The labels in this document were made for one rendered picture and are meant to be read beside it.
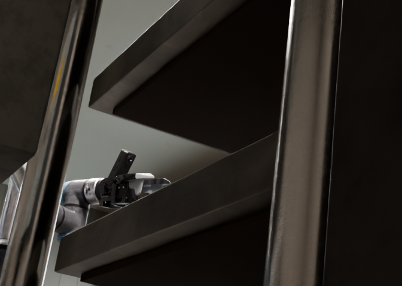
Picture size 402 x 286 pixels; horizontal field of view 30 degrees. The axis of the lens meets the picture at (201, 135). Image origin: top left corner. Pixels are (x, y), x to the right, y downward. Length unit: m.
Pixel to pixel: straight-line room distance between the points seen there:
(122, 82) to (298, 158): 0.60
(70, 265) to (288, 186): 0.59
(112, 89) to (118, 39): 3.81
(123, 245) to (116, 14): 3.80
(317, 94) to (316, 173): 0.05
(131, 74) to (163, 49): 0.09
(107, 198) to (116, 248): 1.29
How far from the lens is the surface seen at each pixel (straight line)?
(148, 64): 0.98
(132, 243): 0.83
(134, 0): 4.43
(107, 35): 4.84
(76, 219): 2.19
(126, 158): 2.15
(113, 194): 2.11
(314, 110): 0.47
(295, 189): 0.45
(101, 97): 1.09
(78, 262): 0.98
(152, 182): 2.11
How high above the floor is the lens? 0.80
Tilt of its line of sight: 22 degrees up
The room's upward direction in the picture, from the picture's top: 8 degrees clockwise
